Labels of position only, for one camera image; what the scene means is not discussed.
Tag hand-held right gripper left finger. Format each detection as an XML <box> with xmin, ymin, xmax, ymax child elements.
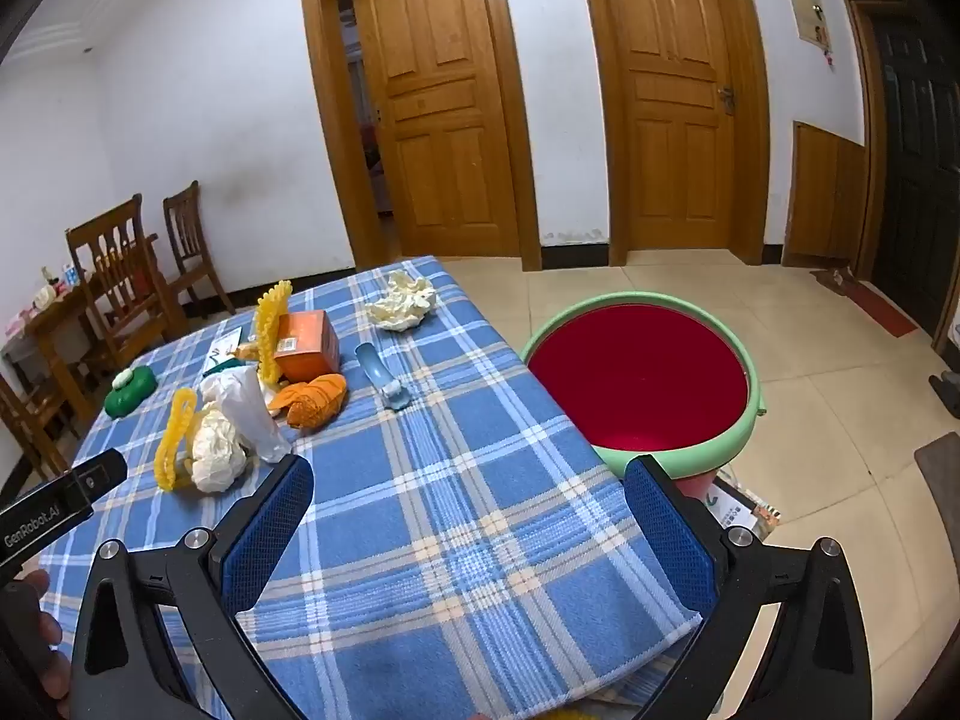
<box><xmin>69</xmin><ymin>456</ymin><xmax>314</xmax><ymax>720</ymax></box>

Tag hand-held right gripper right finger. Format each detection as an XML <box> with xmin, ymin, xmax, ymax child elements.
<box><xmin>622</xmin><ymin>456</ymin><xmax>875</xmax><ymax>720</ymax></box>

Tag green basin with red inside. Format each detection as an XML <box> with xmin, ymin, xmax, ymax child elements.
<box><xmin>520</xmin><ymin>291</ymin><xmax>770</xmax><ymax>481</ymax></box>

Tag white medicine box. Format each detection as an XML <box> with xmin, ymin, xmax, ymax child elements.
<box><xmin>202</xmin><ymin>330</ymin><xmax>248</xmax><ymax>376</ymax></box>

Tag yellow ridged packet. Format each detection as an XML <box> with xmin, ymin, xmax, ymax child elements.
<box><xmin>255</xmin><ymin>279</ymin><xmax>293</xmax><ymax>389</ymax></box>

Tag person's left hand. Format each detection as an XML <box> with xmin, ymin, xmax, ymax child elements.
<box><xmin>22</xmin><ymin>570</ymin><xmax>73</xmax><ymax>700</ymax></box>

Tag printed paper packaging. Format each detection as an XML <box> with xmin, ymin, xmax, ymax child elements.
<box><xmin>705</xmin><ymin>476</ymin><xmax>781</xmax><ymax>541</ymax></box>

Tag dark wooden chair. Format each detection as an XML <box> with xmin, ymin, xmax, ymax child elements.
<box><xmin>0</xmin><ymin>371</ymin><xmax>83</xmax><ymax>481</ymax></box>

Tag white crumpled tissue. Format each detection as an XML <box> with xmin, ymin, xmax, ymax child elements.
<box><xmin>184</xmin><ymin>409</ymin><xmax>252</xmax><ymax>494</ymax></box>

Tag white plastic bag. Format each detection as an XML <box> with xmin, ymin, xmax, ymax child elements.
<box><xmin>199</xmin><ymin>364</ymin><xmax>292</xmax><ymax>464</ymax></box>

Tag yellow foam net sleeve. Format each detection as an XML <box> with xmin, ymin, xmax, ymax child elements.
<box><xmin>154</xmin><ymin>388</ymin><xmax>200</xmax><ymax>492</ymax></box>

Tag green clover-shaped case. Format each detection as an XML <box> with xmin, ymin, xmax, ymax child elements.
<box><xmin>103</xmin><ymin>364</ymin><xmax>157</xmax><ymax>417</ymax></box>

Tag orange crumpled bag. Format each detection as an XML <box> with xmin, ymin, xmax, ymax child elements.
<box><xmin>268</xmin><ymin>373</ymin><xmax>348</xmax><ymax>432</ymax></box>

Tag blue plaid tablecloth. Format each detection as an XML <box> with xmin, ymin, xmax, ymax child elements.
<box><xmin>37</xmin><ymin>255</ymin><xmax>706</xmax><ymax>720</ymax></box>

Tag wooden dining table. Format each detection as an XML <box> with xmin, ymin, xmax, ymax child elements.
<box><xmin>0</xmin><ymin>274</ymin><xmax>106</xmax><ymax>440</ymax></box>

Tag orange cardboard box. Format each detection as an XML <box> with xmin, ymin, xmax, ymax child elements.
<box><xmin>274</xmin><ymin>310</ymin><xmax>340</xmax><ymax>380</ymax></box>

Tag cream crumpled tissue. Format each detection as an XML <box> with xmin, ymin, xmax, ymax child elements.
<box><xmin>366</xmin><ymin>270</ymin><xmax>438</xmax><ymax>333</ymax></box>

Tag large wooden chair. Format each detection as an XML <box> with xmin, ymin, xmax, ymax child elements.
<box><xmin>66</xmin><ymin>193</ymin><xmax>188</xmax><ymax>372</ymax></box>

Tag grey brown floor mat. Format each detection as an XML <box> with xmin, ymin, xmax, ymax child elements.
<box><xmin>913</xmin><ymin>431</ymin><xmax>960</xmax><ymax>533</ymax></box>

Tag red door mat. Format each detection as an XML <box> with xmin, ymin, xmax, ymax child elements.
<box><xmin>847</xmin><ymin>281</ymin><xmax>920</xmax><ymax>338</ymax></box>

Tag dark shoes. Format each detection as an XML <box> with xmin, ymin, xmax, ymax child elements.
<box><xmin>928</xmin><ymin>371</ymin><xmax>960</xmax><ymax>417</ymax></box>

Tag small wooden chair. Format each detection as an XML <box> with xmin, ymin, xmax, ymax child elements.
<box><xmin>163</xmin><ymin>180</ymin><xmax>237</xmax><ymax>316</ymax></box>

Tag closed wooden door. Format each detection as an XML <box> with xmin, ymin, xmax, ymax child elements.
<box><xmin>604</xmin><ymin>0</ymin><xmax>740</xmax><ymax>252</ymax></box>

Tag open wooden door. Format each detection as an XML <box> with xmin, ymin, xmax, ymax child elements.
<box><xmin>351</xmin><ymin>0</ymin><xmax>522</xmax><ymax>260</ymax></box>

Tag dark entrance door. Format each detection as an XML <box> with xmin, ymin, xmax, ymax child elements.
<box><xmin>844</xmin><ymin>0</ymin><xmax>960</xmax><ymax>338</ymax></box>

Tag wooden door frame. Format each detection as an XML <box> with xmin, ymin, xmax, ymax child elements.
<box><xmin>574</xmin><ymin>0</ymin><xmax>773</xmax><ymax>267</ymax></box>
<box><xmin>296</xmin><ymin>0</ymin><xmax>542</xmax><ymax>272</ymax></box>

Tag low wooden wall panel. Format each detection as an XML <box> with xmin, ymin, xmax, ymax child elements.
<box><xmin>782</xmin><ymin>120</ymin><xmax>867</xmax><ymax>267</ymax></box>

